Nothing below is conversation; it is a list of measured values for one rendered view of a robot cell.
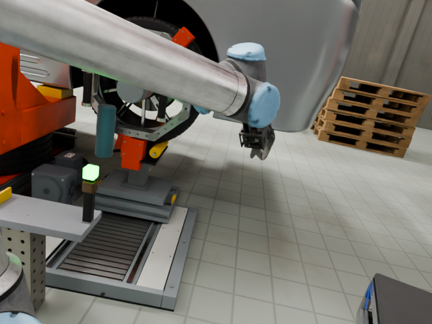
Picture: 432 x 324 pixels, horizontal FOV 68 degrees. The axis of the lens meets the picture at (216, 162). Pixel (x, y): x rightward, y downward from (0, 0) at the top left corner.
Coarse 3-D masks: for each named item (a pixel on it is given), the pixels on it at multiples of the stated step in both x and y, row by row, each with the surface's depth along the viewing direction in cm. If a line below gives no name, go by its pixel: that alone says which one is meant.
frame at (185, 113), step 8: (152, 32) 153; (160, 32) 152; (96, 80) 166; (96, 88) 167; (96, 96) 168; (96, 104) 166; (184, 104) 163; (184, 112) 164; (176, 120) 166; (184, 120) 166; (120, 128) 169; (128, 128) 170; (136, 128) 173; (160, 128) 168; (168, 128) 168; (136, 136) 170; (144, 136) 170; (152, 136) 169; (160, 136) 169
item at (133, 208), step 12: (96, 204) 187; (108, 204) 187; (120, 204) 186; (132, 204) 186; (144, 204) 191; (168, 204) 192; (132, 216) 188; (144, 216) 188; (156, 216) 187; (168, 216) 187
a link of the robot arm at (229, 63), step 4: (224, 60) 77; (228, 60) 77; (220, 64) 76; (224, 64) 76; (228, 64) 75; (232, 64) 76; (236, 64) 76; (232, 68) 75; (236, 68) 75; (240, 72) 76; (196, 108) 77; (200, 108) 75; (200, 112) 77; (204, 112) 75; (208, 112) 75
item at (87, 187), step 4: (96, 180) 110; (84, 184) 107; (88, 184) 107; (92, 184) 107; (96, 184) 110; (84, 188) 107; (88, 188) 107; (92, 188) 107; (96, 188) 110; (88, 192) 108; (92, 192) 108
